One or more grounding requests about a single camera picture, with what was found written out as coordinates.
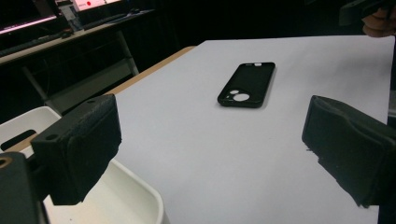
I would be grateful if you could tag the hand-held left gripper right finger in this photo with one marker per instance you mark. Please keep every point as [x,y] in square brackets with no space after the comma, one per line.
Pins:
[351,146]

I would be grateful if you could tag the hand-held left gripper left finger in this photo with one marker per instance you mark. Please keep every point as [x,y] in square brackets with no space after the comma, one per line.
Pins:
[81,149]

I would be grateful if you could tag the white plastic bin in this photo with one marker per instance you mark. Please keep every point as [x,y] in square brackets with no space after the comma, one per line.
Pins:
[130,202]

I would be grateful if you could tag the black phone case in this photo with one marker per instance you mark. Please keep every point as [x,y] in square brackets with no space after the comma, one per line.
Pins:
[252,81]

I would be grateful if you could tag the grey metal stand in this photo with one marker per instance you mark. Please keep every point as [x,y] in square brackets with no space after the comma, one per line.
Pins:
[93,79]

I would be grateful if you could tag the black keyboard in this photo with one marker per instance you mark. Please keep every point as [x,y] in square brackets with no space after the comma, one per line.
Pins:
[28,45]
[109,19]

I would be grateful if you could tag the white board table cover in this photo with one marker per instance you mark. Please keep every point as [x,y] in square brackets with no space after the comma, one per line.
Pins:
[218,149]

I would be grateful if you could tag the lit computer monitor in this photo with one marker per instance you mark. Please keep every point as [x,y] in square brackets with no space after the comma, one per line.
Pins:
[93,3]

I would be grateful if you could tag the dark computer monitor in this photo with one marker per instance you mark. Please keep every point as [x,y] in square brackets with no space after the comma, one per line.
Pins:
[18,15]

